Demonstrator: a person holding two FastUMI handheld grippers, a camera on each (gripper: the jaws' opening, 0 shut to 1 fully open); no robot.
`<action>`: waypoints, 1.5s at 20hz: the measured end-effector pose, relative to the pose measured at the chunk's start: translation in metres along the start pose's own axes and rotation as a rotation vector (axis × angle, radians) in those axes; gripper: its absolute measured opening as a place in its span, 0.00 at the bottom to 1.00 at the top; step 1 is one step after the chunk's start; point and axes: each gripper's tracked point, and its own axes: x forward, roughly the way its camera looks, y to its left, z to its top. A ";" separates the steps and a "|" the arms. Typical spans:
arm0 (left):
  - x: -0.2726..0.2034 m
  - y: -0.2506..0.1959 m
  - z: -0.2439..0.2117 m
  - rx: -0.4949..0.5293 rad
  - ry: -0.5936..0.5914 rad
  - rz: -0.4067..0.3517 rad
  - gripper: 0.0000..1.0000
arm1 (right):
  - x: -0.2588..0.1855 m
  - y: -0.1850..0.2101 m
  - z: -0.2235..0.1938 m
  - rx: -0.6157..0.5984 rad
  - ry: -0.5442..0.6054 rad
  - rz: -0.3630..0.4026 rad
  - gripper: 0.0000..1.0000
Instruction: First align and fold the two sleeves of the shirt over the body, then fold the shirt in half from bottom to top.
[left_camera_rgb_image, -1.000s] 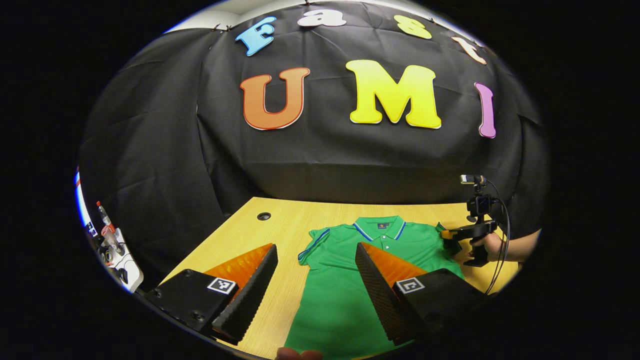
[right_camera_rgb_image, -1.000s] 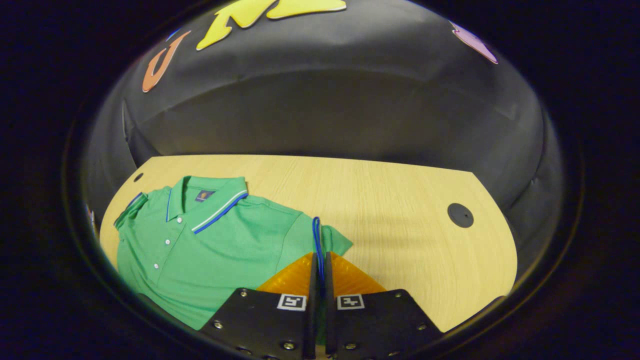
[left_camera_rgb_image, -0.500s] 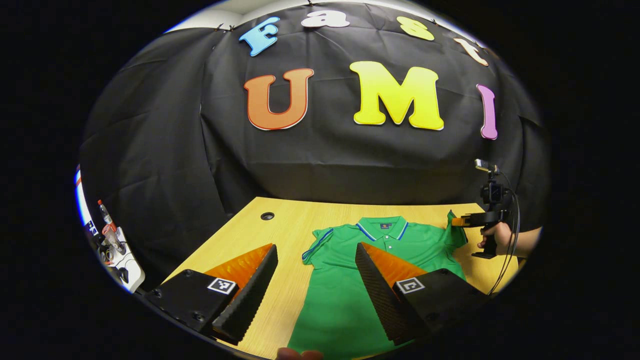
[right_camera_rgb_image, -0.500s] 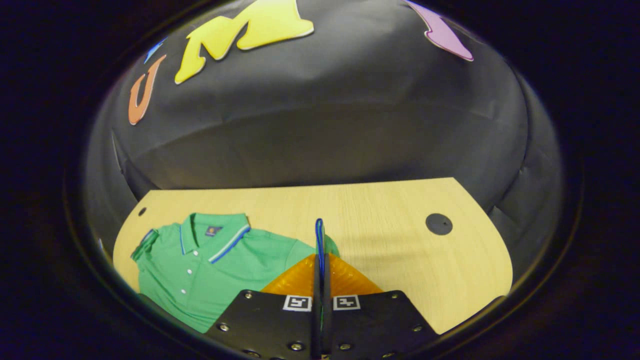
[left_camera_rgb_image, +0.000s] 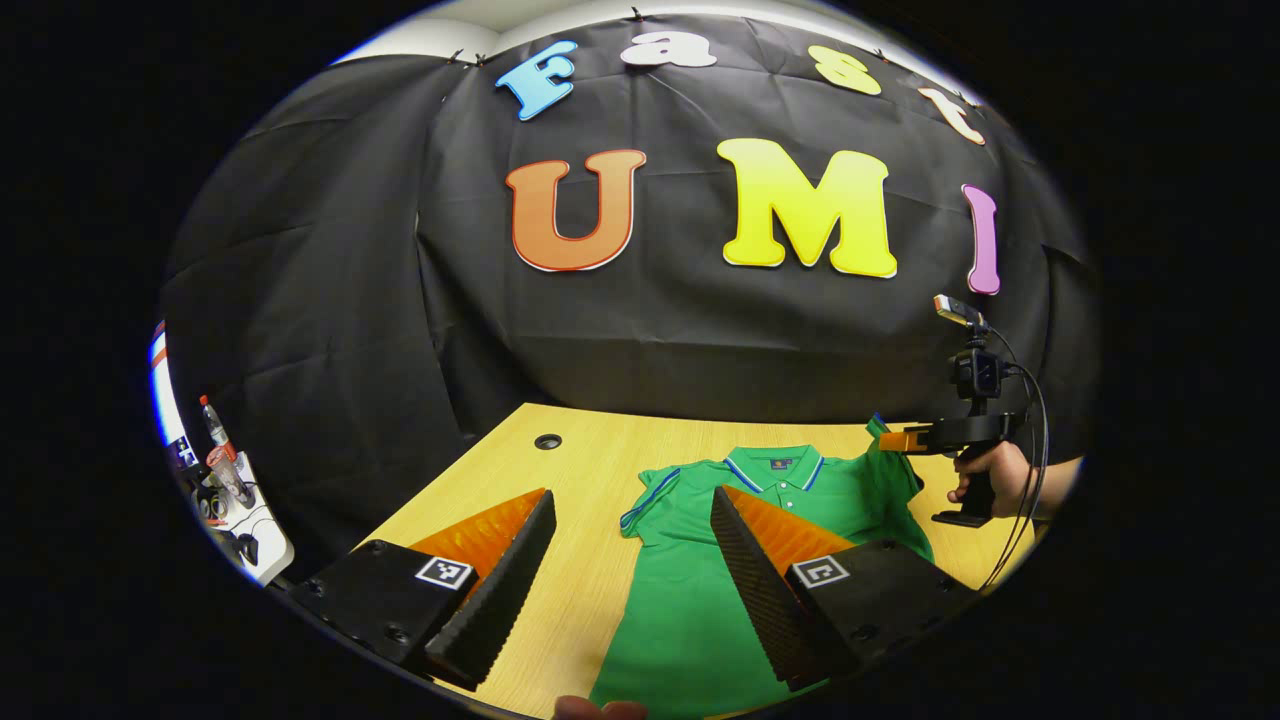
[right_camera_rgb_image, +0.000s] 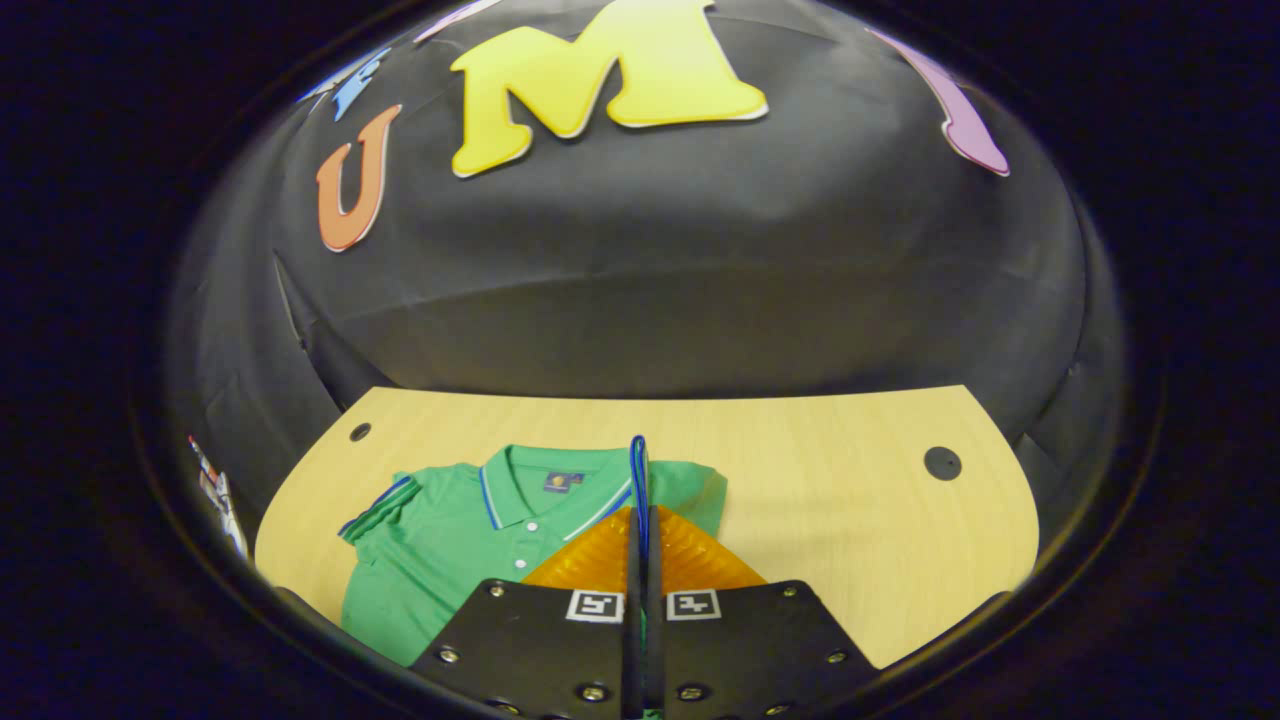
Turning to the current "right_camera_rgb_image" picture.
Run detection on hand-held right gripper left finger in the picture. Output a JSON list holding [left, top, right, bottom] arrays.
[[410, 505, 643, 720]]

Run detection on green T-shirt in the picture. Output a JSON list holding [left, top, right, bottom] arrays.
[[338, 435, 729, 720]]

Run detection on colourful printed sheet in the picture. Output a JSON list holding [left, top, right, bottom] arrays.
[[188, 435, 251, 561]]

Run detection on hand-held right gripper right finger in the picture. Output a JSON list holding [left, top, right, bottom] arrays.
[[645, 505, 881, 720]]

